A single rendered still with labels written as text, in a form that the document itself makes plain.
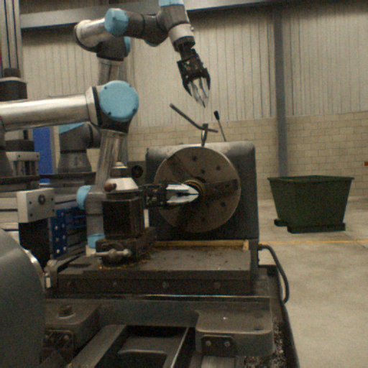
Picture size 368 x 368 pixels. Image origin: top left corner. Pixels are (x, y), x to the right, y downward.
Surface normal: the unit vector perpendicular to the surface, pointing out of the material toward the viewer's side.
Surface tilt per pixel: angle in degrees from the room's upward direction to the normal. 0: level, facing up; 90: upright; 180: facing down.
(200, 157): 90
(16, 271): 65
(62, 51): 90
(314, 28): 90
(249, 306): 89
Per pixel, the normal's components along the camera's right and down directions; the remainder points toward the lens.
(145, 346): -0.05, -1.00
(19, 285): 0.91, -0.36
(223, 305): -0.18, 0.04
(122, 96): 0.34, 0.02
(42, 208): 0.96, -0.04
